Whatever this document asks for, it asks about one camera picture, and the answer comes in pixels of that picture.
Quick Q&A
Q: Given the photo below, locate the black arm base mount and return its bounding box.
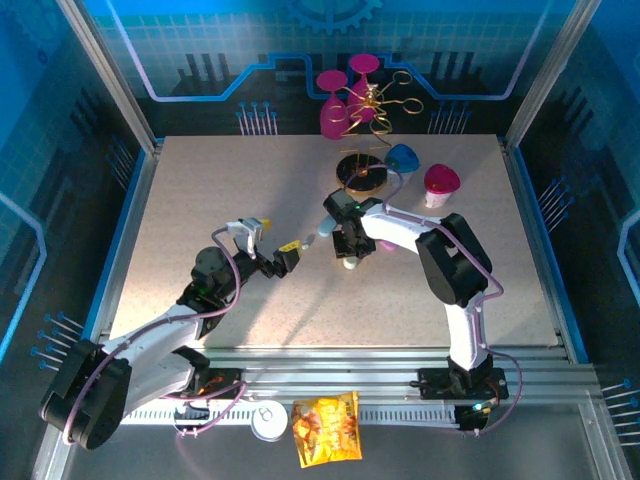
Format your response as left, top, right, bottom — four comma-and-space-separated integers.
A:
416, 366, 511, 401
152, 367, 247, 401

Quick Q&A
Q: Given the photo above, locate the white cup pink lid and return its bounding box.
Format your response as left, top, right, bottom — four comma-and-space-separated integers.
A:
423, 163, 461, 209

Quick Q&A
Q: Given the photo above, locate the pink wine glass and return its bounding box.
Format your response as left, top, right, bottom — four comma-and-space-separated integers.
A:
347, 53, 382, 125
316, 69, 352, 142

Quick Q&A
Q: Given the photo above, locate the white slotted cable tray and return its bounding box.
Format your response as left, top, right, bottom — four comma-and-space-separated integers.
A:
79, 402, 461, 427

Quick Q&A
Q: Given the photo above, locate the gold wire tree stand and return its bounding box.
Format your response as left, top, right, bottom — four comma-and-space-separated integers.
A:
332, 69, 425, 196

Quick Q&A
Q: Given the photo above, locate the white cup blue lid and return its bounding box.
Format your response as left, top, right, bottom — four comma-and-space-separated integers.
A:
383, 143, 421, 187

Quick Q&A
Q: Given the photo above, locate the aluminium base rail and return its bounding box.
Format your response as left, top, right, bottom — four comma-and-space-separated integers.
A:
54, 347, 601, 401

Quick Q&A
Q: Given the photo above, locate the aluminium frame post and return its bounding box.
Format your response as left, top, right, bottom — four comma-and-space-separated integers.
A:
501, 0, 604, 151
54, 0, 164, 154

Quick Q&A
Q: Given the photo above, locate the silver tin can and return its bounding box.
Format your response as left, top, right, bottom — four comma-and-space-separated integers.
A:
250, 401, 289, 443

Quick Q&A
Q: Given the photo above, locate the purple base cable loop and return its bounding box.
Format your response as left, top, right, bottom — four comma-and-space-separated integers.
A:
159, 379, 247, 440

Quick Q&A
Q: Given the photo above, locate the yellow snack bag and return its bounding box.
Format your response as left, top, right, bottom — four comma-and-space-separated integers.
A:
291, 390, 364, 470

